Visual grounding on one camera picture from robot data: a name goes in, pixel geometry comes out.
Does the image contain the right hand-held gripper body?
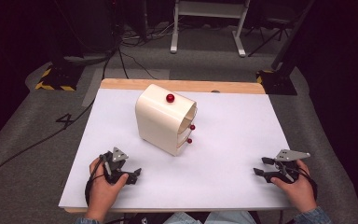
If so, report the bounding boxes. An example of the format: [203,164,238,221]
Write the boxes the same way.
[269,148,311,185]

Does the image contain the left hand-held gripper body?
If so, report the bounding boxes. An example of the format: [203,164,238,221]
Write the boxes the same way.
[99,147,138,185]

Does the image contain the person's left hand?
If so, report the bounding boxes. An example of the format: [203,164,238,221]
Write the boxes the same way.
[86,157,130,218]

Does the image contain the person's right hand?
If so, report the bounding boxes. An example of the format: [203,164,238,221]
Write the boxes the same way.
[269,160,319,215]

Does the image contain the white table mat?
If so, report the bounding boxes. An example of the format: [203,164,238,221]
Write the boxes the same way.
[58,88,294,210]

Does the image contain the cream mini drawer cabinet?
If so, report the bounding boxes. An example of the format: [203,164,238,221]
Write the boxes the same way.
[134,83,199,157]

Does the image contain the cream drawer with red knob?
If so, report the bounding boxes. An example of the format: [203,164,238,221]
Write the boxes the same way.
[176,135,194,157]
[178,120,197,142]

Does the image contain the person's legs in jeans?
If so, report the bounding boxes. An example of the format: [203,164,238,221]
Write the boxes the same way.
[163,210,257,224]

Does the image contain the black stand with striped base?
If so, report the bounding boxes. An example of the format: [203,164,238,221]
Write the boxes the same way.
[255,0,317,96]
[34,0,86,92]

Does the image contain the wooden table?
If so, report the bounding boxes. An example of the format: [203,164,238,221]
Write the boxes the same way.
[63,77,294,215]

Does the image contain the black tripod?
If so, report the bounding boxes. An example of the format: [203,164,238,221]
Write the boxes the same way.
[245,12,294,59]

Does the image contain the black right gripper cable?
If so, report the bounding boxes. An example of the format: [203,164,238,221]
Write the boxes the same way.
[297,167,319,202]

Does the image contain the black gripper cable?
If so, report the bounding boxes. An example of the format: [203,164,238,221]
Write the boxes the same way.
[297,167,319,202]
[84,154,107,207]

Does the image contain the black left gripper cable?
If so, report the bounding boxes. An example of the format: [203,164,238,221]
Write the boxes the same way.
[84,154,107,207]

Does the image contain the long black floor cable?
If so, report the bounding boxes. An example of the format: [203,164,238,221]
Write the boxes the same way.
[0,46,120,187]

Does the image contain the thin black floor cable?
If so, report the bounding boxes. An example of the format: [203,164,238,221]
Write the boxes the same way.
[117,49,158,80]

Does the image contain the bundle of floor cables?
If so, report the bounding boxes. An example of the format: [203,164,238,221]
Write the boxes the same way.
[120,18,175,49]

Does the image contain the white desk frame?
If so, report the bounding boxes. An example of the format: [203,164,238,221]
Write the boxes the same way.
[170,0,252,58]

